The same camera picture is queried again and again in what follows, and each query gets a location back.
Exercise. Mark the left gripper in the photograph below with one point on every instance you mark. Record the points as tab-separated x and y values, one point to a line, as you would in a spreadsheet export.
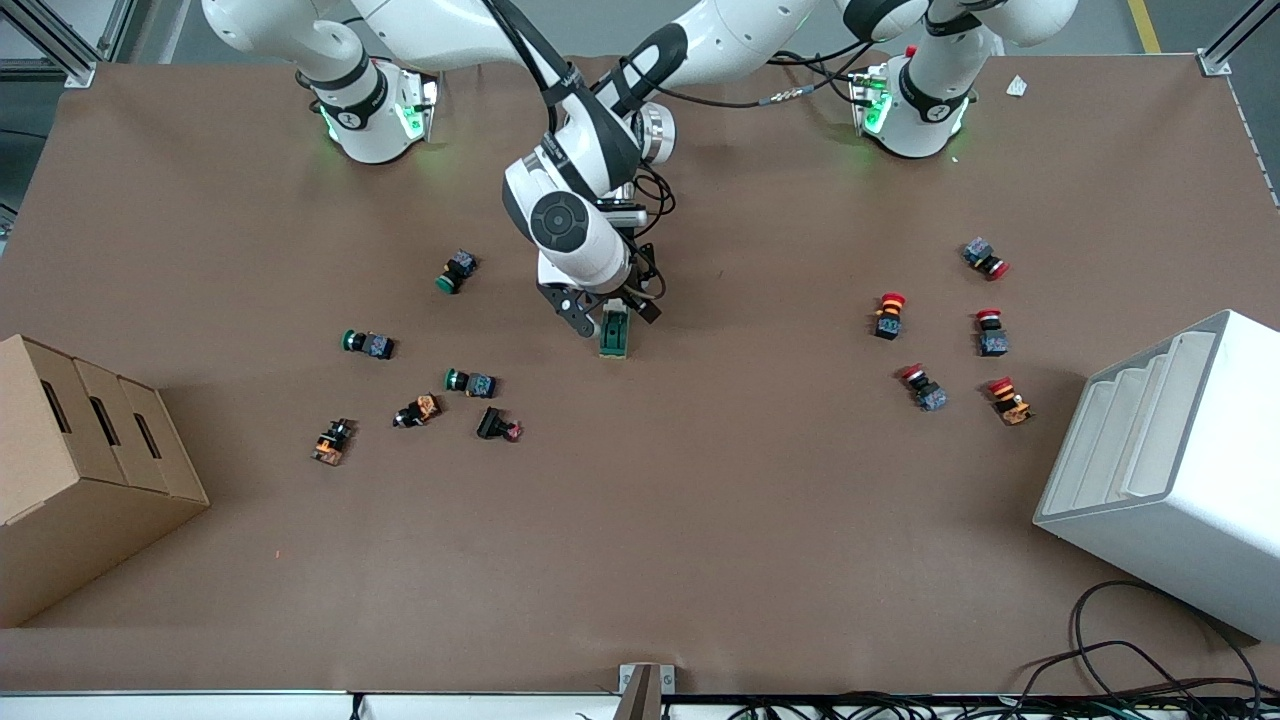
641	279

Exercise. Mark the green load switch white lever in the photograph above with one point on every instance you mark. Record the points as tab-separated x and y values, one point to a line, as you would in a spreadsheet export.
615	340

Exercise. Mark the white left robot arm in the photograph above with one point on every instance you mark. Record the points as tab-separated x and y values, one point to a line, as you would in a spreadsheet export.
760	30

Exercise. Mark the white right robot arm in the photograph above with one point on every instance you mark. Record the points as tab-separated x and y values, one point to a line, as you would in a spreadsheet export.
590	250

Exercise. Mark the green push button blue block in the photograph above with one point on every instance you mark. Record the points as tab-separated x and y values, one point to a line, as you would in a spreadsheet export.
457	271
472	383
370	345

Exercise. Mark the brown paper table cover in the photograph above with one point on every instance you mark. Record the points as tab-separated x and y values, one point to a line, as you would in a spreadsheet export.
700	520

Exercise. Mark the red button orange striped collar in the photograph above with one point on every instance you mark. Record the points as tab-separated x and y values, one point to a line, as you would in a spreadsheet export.
889	316

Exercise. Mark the red mushroom button blue block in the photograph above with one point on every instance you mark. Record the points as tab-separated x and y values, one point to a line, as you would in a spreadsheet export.
984	257
923	389
991	335

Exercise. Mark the red button orange contact block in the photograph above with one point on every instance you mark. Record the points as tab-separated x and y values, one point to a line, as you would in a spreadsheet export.
1010	402

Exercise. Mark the small white paper scrap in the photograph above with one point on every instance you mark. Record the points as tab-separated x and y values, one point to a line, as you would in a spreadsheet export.
1017	86

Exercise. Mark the brown cardboard box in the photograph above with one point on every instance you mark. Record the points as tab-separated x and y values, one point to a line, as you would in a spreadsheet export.
90	500

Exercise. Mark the white plastic divided bin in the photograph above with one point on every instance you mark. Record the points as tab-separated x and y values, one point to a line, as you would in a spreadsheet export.
1200	480

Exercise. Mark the black switch red tip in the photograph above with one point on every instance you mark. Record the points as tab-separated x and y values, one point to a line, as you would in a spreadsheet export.
495	424

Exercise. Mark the black switch orange contact block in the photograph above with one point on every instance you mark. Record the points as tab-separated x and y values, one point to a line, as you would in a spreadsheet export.
418	411
332	442

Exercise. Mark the grey metal bracket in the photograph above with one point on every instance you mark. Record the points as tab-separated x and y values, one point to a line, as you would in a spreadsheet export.
645	685

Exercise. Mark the white table edge rail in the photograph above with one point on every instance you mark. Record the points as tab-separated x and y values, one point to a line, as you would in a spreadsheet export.
200	708

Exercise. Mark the aluminium frame profile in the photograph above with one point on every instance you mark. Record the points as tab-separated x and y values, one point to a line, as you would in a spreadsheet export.
78	73
1213	63

